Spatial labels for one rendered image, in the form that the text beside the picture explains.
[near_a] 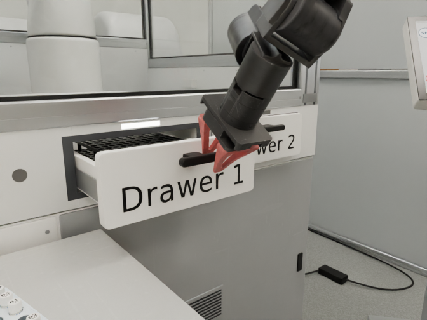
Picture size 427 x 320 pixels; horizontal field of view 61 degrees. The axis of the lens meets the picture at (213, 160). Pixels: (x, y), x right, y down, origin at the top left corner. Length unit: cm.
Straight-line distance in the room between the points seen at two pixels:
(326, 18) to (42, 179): 49
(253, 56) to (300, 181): 66
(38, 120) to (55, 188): 12
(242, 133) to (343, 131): 181
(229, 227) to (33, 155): 48
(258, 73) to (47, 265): 40
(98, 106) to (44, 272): 28
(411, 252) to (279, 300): 122
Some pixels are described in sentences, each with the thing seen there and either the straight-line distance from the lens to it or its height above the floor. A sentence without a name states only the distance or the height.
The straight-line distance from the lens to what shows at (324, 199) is 244.
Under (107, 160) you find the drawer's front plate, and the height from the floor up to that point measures 92.
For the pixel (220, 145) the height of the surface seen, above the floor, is 94.
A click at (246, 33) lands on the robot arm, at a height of 108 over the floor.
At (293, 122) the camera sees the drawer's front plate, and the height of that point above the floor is 91.
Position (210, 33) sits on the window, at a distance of 81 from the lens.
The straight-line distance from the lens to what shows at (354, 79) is 223.
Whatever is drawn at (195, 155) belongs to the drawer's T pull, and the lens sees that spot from 55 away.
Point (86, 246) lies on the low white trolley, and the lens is 64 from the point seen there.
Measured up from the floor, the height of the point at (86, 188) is 85.
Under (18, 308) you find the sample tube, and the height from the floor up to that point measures 80.
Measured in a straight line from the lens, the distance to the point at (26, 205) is 66.
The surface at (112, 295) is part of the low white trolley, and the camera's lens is 50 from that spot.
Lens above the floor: 103
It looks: 14 degrees down
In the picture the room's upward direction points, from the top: straight up
